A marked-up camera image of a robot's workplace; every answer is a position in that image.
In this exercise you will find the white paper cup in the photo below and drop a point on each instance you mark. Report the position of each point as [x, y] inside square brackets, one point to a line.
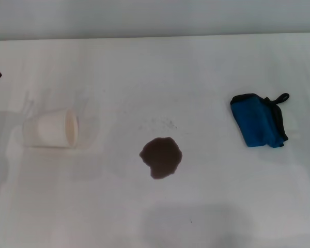
[50, 130]

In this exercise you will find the blue rag with black trim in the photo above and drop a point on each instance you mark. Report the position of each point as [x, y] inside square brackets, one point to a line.
[253, 121]

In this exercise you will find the dark brown liquid stain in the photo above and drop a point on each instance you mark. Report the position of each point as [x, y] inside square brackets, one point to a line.
[160, 156]

